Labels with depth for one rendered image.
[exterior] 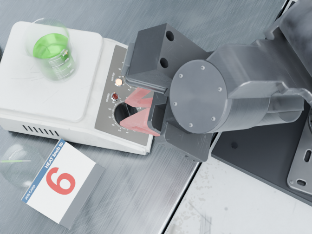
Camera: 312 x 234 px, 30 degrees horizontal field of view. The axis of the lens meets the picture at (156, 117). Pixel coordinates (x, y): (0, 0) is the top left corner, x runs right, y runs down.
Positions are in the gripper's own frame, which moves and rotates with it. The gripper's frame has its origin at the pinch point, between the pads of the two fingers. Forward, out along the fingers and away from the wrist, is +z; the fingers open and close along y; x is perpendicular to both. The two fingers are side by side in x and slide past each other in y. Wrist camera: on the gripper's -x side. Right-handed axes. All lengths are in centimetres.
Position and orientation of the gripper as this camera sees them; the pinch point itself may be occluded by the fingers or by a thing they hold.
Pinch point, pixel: (131, 113)
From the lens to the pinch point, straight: 63.6
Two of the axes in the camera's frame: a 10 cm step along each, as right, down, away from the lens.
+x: 6.7, 3.8, 6.4
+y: -2.0, 9.2, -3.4
